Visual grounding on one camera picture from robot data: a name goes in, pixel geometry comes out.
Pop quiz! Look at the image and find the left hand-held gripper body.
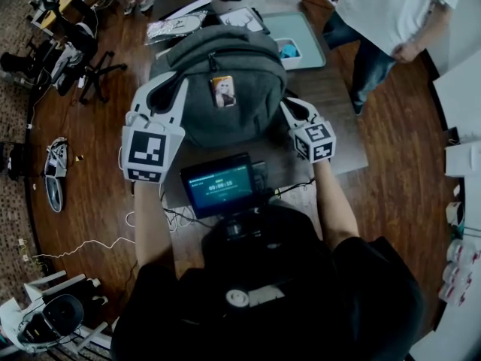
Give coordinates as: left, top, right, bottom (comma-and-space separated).
119, 111, 187, 185

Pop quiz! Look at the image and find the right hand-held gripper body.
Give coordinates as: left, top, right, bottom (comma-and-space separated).
289, 117, 337, 165

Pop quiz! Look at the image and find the grey fabric backpack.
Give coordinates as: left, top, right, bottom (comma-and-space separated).
165, 23, 289, 149

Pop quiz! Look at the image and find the person's right forearm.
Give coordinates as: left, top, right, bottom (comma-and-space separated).
313, 159, 361, 251

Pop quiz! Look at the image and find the person's left forearm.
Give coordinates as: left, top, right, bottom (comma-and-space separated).
133, 178, 174, 272

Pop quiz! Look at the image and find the rectangular photo card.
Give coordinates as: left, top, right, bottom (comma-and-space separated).
209, 74, 237, 108

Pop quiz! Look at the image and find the small white box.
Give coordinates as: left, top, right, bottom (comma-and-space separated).
275, 38, 304, 71

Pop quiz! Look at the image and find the blue cloth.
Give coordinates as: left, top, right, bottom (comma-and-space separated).
280, 42, 301, 59

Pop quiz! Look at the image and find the black chest-mounted monitor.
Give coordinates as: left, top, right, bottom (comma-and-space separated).
179, 151, 261, 220

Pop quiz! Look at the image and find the light plastic tray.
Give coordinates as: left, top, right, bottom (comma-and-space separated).
260, 11, 327, 71

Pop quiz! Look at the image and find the white paper strip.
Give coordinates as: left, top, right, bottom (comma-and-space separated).
159, 0, 213, 22

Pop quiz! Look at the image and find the white card with deer print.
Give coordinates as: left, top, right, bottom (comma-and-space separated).
217, 7, 266, 33

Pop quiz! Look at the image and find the white cardboard box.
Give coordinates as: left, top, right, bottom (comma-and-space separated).
445, 141, 481, 178

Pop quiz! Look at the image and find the white cabinet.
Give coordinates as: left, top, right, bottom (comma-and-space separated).
431, 49, 481, 137

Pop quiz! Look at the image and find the white cup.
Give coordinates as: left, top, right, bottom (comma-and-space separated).
446, 201, 466, 228

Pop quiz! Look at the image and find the person's black shirt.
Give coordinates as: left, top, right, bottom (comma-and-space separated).
110, 200, 428, 361

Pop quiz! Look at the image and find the white bottle red label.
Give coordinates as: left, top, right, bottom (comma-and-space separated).
441, 263, 474, 289
437, 282, 470, 308
446, 238, 481, 266

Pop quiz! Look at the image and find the black helmet-like headset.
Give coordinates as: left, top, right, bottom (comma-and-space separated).
17, 293, 86, 347

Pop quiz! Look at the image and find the white metal rack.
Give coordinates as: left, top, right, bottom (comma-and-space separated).
22, 271, 110, 355

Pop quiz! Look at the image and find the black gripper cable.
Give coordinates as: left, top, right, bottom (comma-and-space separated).
270, 177, 317, 199

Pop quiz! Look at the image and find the white cable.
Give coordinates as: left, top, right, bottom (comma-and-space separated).
32, 236, 136, 259

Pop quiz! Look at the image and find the black chest mount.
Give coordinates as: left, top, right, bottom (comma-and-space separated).
219, 208, 264, 242

